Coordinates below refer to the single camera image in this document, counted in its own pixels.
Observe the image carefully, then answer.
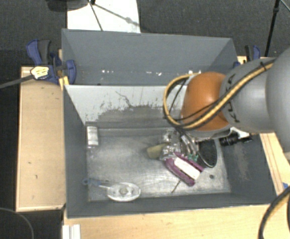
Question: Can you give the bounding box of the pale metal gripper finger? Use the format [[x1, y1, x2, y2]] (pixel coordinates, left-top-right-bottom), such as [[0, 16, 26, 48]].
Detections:
[[159, 130, 181, 144], [159, 144, 182, 160]]

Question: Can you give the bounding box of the beige sponge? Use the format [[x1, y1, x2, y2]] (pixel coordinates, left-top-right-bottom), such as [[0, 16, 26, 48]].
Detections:
[[146, 144, 167, 159]]

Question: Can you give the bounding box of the black round disc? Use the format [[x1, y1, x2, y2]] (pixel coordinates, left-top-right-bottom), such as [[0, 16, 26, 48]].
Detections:
[[197, 139, 218, 168]]

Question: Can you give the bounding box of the purple and white brush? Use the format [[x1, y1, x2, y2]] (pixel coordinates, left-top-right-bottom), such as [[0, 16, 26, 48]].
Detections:
[[164, 151, 205, 187]]

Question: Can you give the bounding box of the thin brown stick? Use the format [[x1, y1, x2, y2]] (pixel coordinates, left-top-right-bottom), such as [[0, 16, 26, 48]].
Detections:
[[171, 180, 183, 194]]

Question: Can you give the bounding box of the clear glass jar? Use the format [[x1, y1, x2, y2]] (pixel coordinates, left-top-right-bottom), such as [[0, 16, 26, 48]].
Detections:
[[85, 125, 100, 151]]

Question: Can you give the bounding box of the grey metal bin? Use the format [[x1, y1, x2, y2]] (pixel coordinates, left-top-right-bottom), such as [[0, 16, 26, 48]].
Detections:
[[60, 28, 278, 219]]

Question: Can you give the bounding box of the pale wood flat board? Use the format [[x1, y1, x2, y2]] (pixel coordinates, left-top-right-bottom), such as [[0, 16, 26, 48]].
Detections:
[[15, 66, 67, 213]]

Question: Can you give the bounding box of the black cylinder on white bracket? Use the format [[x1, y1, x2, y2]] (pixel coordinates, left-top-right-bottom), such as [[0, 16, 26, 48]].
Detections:
[[219, 128, 254, 147]]

